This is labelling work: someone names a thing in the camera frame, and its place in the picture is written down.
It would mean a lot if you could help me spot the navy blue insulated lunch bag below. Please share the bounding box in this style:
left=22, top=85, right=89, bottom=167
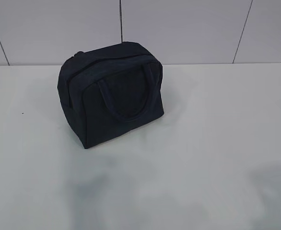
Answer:
left=57, top=42, right=164, bottom=149

